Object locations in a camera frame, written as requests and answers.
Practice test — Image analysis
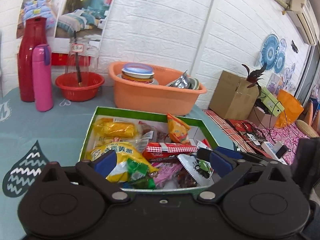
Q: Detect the white cartoon snack bag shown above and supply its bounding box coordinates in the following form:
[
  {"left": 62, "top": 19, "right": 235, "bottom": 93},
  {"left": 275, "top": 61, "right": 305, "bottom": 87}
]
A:
[{"left": 177, "top": 154, "right": 214, "bottom": 187}]

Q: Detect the large yellow snack bag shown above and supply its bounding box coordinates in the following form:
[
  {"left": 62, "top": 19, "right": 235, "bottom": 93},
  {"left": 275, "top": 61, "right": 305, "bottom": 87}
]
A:
[{"left": 85, "top": 142, "right": 158, "bottom": 183}]

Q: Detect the orange leaf pattern snack bag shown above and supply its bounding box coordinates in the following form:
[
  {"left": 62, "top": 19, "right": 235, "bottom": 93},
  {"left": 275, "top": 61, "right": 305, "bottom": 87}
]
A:
[{"left": 167, "top": 113, "right": 191, "bottom": 145}]

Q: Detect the small green snack packet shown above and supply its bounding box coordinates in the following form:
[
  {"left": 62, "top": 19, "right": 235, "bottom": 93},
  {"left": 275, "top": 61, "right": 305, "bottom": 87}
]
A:
[{"left": 127, "top": 159, "right": 156, "bottom": 190}]

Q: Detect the orange yellow snack pack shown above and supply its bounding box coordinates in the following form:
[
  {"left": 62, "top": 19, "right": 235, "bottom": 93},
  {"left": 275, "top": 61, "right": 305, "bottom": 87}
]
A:
[{"left": 93, "top": 118, "right": 139, "bottom": 139}]

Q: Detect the red checkered snack bag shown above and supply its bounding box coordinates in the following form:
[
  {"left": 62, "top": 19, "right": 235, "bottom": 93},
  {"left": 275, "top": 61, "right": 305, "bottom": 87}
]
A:
[{"left": 142, "top": 142, "right": 198, "bottom": 162}]

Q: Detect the green cardboard box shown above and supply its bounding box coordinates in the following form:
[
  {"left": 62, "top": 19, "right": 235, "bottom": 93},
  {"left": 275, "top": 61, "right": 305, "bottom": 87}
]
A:
[{"left": 80, "top": 107, "right": 216, "bottom": 193}]

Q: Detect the white power strip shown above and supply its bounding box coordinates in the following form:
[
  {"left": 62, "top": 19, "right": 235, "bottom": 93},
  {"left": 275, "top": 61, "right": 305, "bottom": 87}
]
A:
[{"left": 261, "top": 141, "right": 289, "bottom": 165}]

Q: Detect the small open cardboard box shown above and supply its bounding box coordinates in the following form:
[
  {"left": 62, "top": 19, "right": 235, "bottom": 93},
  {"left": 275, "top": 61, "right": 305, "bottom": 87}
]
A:
[{"left": 247, "top": 106, "right": 277, "bottom": 129}]

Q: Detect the brown cardboard box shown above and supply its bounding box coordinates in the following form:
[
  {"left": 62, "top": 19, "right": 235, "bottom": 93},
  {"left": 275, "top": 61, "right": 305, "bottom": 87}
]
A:
[{"left": 209, "top": 71, "right": 259, "bottom": 120}]

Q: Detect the green small carton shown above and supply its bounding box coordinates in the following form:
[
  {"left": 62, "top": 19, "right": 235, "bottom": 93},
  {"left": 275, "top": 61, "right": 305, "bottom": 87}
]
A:
[{"left": 258, "top": 87, "right": 284, "bottom": 117}]

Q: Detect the metal bowl in basin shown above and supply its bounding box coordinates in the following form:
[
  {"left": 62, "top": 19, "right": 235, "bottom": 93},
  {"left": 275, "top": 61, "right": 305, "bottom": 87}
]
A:
[{"left": 167, "top": 72, "right": 200, "bottom": 90}]

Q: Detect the orange plastic bag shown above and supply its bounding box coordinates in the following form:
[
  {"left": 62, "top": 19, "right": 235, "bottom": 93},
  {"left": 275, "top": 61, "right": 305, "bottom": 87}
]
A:
[{"left": 274, "top": 89, "right": 304, "bottom": 128}]

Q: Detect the dark red potted plant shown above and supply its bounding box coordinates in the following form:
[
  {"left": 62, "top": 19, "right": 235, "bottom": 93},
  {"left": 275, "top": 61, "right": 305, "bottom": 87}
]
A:
[{"left": 242, "top": 63, "right": 267, "bottom": 95}]

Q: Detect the red plastic basket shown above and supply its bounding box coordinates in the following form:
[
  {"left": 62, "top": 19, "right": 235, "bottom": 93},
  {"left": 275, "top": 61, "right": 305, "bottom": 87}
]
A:
[{"left": 55, "top": 72, "right": 105, "bottom": 102}]

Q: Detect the orange plastic basin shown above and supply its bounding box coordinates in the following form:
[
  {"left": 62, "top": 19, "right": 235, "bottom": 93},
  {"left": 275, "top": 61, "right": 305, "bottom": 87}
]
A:
[{"left": 108, "top": 61, "right": 207, "bottom": 115}]

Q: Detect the blue lidded container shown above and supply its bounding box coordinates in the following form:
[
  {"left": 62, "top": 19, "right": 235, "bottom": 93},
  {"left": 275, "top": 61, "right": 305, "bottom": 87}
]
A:
[{"left": 120, "top": 63, "right": 155, "bottom": 84}]

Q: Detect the pink thermos bottle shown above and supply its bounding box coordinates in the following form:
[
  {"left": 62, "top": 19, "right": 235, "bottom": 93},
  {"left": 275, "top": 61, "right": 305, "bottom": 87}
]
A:
[{"left": 32, "top": 44, "right": 54, "bottom": 112}]

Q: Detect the red thermos jug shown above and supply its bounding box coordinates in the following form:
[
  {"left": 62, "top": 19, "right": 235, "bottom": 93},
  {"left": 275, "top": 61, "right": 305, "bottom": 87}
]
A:
[{"left": 17, "top": 17, "right": 47, "bottom": 102}]

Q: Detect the white air conditioner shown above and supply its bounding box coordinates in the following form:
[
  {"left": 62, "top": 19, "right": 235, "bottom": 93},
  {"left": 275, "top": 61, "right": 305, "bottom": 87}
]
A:
[{"left": 285, "top": 0, "right": 319, "bottom": 46}]

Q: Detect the blue round wall decoration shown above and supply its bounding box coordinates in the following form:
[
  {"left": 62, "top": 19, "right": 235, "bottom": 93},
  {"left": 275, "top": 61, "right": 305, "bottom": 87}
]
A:
[{"left": 255, "top": 34, "right": 287, "bottom": 74}]

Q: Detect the bedding wall poster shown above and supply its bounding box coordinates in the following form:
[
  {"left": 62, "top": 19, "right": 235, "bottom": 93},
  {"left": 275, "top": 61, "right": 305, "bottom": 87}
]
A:
[{"left": 16, "top": 0, "right": 114, "bottom": 53}]

